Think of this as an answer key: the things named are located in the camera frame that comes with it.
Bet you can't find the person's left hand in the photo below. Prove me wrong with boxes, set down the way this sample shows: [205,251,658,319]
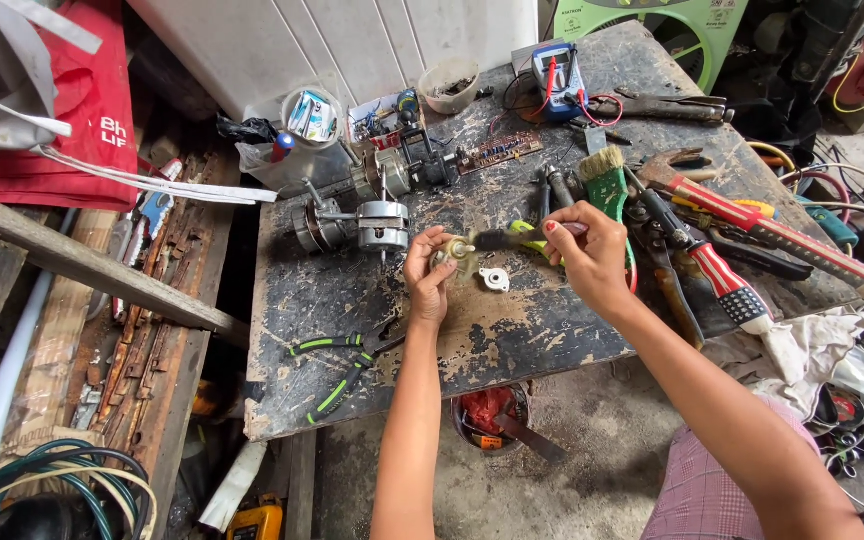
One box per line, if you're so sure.
[402,225,462,325]

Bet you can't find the person's right hand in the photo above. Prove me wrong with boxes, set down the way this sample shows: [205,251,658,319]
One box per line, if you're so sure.
[541,200,633,318]

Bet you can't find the small beige gear part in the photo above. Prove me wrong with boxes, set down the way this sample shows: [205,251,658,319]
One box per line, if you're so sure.
[432,235,480,283]

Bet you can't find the small black-bristle brush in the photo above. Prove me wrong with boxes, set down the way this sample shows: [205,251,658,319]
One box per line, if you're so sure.
[469,221,591,253]

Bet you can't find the silver fan motor with shaft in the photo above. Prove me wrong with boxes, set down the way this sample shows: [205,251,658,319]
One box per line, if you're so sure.
[290,178,411,265]

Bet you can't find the green and black pliers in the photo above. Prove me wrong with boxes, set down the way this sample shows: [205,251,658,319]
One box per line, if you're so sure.
[286,315,408,427]

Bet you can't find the fan motor with gearbox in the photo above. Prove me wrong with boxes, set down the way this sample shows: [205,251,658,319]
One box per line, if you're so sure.
[339,138,463,202]

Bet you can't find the tin can with red scraps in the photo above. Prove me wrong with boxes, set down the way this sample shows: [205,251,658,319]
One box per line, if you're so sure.
[450,384,570,464]

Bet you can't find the brown circuit board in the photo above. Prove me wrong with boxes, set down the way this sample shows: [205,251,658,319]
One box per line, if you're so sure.
[457,130,546,177]

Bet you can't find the red multimeter lead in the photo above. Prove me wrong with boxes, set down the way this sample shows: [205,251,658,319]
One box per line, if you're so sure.
[528,55,626,129]

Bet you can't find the steel locking pliers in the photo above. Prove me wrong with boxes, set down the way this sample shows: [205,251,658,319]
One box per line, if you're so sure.
[589,87,735,126]

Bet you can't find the red pipe wrench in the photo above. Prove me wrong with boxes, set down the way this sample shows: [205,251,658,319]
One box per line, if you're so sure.
[636,147,864,303]

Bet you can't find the white tray of electronic parts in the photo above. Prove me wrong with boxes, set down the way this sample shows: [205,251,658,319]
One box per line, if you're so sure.
[345,90,424,153]

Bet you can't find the blue digital multimeter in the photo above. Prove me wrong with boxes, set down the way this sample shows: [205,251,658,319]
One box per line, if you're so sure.
[531,42,591,123]

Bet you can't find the clear plastic bag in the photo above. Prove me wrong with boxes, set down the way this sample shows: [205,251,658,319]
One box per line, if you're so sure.
[235,139,343,198]

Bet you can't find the plastic cup of screws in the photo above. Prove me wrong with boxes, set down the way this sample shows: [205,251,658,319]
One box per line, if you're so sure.
[417,58,483,116]

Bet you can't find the clear tub with packets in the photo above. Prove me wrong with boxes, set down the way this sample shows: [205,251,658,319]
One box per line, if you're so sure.
[280,85,345,150]

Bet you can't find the white rag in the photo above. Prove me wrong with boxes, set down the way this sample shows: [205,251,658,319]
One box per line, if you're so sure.
[702,306,864,423]

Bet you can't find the black plastic bag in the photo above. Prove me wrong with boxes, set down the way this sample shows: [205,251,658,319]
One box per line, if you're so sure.
[215,115,280,147]

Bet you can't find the green fan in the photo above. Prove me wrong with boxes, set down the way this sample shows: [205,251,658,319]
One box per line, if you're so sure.
[552,0,750,94]

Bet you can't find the person's pink chequered clothing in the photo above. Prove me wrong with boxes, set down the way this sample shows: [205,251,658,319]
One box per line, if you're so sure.
[640,396,823,540]

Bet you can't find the white appliance casing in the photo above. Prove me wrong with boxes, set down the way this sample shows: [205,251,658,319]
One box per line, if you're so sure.
[126,0,540,123]

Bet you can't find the rusty metal strips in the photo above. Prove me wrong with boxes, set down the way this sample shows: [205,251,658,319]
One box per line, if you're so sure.
[91,148,212,453]

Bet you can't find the yellow device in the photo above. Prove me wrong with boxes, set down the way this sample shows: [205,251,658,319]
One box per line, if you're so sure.
[225,495,285,540]

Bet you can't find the wooden plank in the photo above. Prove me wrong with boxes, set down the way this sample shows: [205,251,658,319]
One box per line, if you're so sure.
[0,180,251,351]

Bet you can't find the red cloth bag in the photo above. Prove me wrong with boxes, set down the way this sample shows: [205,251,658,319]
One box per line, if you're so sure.
[0,0,141,213]

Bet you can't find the white plastic pipe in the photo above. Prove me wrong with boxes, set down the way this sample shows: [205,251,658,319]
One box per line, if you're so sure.
[0,208,79,490]

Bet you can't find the green-handled paintbrush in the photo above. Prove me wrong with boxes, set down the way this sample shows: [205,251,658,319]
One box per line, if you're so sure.
[579,145,640,295]

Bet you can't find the yellow-green handled tool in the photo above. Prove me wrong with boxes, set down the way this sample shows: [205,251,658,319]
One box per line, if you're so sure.
[507,219,567,268]

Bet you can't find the black-handled pliers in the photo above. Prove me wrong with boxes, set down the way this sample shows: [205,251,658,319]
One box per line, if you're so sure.
[535,164,579,223]

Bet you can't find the red-handled crimping tool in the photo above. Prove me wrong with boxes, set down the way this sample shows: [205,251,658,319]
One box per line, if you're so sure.
[624,166,777,336]

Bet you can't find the teal tool handle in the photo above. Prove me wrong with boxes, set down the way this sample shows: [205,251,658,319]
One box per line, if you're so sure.
[793,195,861,250]

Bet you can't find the loose cables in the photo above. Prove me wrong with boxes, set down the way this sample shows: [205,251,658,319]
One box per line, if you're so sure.
[745,136,864,223]

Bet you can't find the heap of cables and parts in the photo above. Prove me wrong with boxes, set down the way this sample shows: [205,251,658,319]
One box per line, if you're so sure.
[807,348,864,496]

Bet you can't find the coil of cables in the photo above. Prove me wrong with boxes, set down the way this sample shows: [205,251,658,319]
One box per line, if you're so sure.
[0,438,159,540]

